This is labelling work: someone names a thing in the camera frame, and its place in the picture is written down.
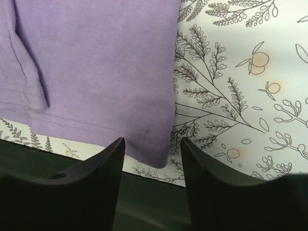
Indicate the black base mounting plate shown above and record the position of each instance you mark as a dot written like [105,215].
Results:
[144,204]

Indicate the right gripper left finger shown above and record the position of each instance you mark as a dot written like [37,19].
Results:
[42,191]

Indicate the purple t shirt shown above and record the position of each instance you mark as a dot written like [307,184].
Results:
[91,71]

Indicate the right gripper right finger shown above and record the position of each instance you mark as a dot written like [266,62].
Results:
[221,198]

